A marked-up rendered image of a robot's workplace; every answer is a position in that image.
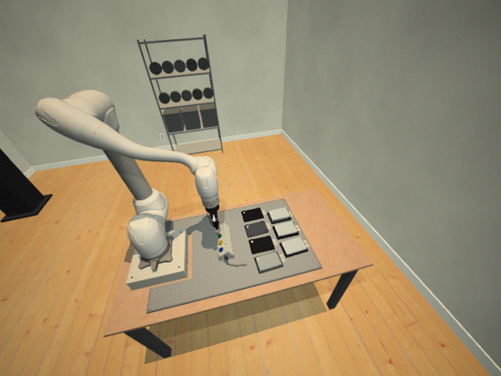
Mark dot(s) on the white operator button panel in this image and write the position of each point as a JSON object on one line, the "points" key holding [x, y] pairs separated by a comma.
{"points": [[225, 245]]}

